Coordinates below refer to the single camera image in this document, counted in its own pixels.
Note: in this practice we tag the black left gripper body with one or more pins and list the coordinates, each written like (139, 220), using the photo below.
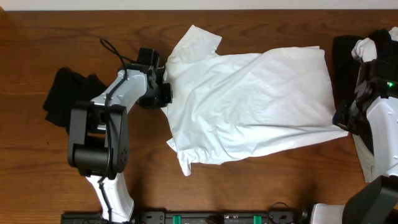
(166, 93)

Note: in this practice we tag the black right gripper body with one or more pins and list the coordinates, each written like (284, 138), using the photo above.
(351, 117)

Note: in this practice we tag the white t-shirt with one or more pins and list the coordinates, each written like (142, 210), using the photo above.
(230, 107)

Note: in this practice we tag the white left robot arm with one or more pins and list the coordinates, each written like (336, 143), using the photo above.
(98, 145)

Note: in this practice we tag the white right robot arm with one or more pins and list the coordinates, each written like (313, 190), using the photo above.
(373, 110)

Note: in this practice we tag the black garment pile right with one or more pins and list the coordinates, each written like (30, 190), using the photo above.
(346, 68)

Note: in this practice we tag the white garment in pile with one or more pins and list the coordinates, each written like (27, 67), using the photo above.
(380, 44)

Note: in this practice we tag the folded black garment left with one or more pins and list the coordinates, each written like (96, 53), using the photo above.
(69, 87)

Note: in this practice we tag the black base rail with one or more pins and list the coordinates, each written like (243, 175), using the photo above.
(278, 215)

